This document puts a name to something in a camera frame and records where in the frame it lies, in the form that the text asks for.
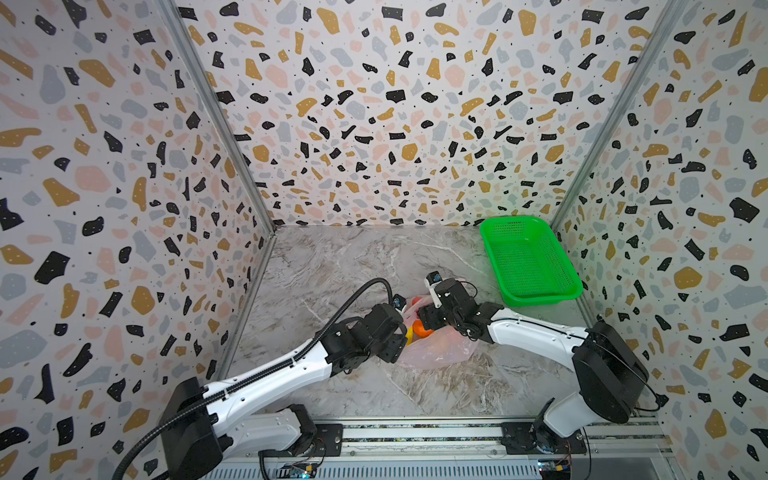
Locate orange tangerine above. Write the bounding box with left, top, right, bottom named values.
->
left=412, top=320, right=434, bottom=338

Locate green plastic basket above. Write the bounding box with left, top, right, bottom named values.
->
left=479, top=216, right=583, bottom=308

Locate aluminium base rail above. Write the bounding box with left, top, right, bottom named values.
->
left=208, top=417, right=684, bottom=479

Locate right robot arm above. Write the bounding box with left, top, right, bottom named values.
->
left=418, top=272, right=649, bottom=454

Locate pink plastic bag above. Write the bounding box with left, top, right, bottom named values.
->
left=396, top=295, right=478, bottom=370

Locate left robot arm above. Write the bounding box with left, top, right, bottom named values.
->
left=159, top=296, right=407, bottom=479

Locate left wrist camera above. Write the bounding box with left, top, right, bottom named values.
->
left=390, top=294, right=408, bottom=313

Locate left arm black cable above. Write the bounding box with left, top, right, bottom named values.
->
left=110, top=277, right=394, bottom=480

